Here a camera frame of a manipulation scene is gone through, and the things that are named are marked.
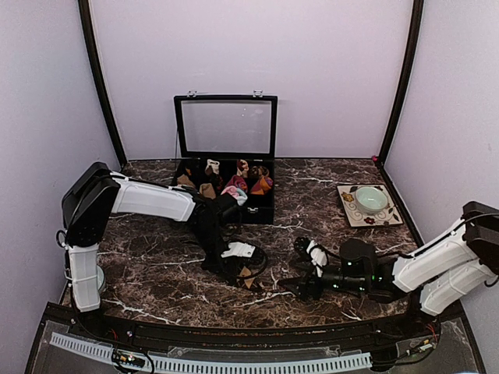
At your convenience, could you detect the white slotted cable duct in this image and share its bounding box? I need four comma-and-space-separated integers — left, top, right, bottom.
49, 333, 373, 374

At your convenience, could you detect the maroon teal rolled sock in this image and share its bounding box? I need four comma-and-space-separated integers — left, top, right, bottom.
226, 175, 248, 192

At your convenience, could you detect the black frame post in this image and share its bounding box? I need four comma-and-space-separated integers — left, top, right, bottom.
377, 0, 424, 168
77, 0, 128, 168

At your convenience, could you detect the square floral ceramic plate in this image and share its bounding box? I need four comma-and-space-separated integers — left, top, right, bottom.
337, 184, 403, 228

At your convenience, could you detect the brown argyle sock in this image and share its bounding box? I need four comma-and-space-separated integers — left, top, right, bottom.
236, 266, 262, 291

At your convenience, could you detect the pale green bowl left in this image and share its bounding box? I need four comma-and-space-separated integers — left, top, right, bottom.
97, 266, 106, 294

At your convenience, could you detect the maroon purple orange striped sock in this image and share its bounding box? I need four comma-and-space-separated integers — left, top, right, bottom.
249, 175, 274, 196

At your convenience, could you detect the pink white rolled sock right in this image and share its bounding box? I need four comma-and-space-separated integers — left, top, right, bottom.
221, 185, 248, 206

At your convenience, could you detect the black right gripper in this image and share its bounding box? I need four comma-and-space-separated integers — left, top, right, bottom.
278, 256, 370, 302

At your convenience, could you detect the leopard pattern rolled sock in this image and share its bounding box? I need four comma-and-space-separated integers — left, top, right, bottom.
248, 166, 270, 179

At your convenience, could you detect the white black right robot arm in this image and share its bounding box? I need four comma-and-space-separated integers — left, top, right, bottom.
278, 201, 498, 338

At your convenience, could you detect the pale green ceramic bowl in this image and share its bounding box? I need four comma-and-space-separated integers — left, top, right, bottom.
355, 186, 389, 215

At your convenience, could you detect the black sock organizer box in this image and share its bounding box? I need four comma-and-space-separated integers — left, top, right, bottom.
172, 93, 278, 224

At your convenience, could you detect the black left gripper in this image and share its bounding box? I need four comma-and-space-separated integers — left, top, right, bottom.
190, 225, 238, 284

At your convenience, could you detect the black front table rail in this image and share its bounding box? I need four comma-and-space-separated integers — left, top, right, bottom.
38, 294, 465, 351

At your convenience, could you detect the black left frame post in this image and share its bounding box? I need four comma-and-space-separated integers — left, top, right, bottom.
77, 0, 128, 168

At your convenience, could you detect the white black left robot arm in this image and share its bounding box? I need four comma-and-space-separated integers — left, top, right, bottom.
56, 161, 239, 340

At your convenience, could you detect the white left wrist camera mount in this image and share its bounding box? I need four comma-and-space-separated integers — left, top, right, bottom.
221, 242, 256, 259

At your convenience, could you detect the black right frame post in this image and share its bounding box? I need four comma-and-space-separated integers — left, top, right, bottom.
377, 0, 424, 168

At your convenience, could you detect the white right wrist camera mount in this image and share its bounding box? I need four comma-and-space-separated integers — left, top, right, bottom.
293, 237, 328, 278

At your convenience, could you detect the brown tan rolled sock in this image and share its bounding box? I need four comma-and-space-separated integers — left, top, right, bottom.
199, 183, 217, 199

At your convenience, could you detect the cream brown rolled sock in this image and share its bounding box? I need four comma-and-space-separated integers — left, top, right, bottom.
205, 159, 220, 175

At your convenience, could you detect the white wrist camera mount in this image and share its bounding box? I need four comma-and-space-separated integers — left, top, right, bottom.
221, 242, 256, 259
293, 237, 328, 278

